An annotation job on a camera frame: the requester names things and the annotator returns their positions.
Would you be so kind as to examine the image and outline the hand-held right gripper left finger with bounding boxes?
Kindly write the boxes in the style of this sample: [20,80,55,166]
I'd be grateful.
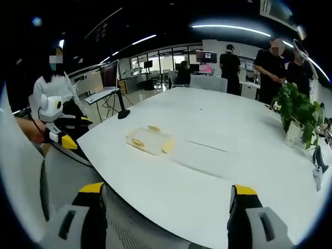
[38,182,108,249]

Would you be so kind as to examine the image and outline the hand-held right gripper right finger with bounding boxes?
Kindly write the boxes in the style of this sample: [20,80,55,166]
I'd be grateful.
[227,184,294,249]

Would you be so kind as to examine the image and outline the person's left hand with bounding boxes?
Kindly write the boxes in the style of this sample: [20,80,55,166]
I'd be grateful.
[15,118,46,143]

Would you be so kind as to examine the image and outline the white keyboard shelf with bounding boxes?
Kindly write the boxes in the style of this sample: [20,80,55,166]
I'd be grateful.
[85,87,122,105]

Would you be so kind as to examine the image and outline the black stand with base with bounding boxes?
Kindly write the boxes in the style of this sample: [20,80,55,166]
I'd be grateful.
[113,89,131,120]

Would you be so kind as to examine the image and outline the grey mesh office chair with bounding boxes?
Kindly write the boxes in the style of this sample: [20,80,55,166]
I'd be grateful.
[39,145,199,249]

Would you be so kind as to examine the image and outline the monitor on rolling stand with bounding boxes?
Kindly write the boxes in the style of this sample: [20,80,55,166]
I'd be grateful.
[100,59,120,90]

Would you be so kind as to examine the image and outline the clear plastic tray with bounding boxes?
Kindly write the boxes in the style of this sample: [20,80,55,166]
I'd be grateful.
[125,125,174,156]

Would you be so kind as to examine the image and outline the white plant pot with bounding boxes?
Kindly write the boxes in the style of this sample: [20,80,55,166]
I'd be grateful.
[284,120,309,149]

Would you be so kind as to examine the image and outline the green potted plant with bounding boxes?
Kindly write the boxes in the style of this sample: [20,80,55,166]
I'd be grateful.
[272,82,325,150]

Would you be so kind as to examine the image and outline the pink screen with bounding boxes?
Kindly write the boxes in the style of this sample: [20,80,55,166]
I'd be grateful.
[199,63,215,76]

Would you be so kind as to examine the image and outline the ceiling light strip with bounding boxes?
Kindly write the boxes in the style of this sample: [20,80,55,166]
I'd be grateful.
[191,24,272,37]

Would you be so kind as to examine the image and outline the ceiling air vent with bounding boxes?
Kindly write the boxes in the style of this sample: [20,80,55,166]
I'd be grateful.
[259,0,299,27]

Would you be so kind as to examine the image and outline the wall monitor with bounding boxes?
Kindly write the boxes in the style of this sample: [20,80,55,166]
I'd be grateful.
[195,50,218,64]

